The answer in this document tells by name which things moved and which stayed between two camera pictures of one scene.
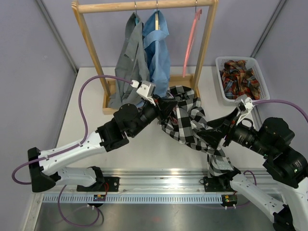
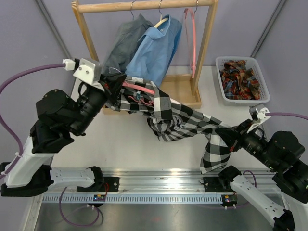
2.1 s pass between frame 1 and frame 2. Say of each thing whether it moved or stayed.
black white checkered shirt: moved
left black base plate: stayed
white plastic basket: stayed
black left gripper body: moved
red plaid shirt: stayed
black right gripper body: moved
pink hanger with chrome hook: moved
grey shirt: moved
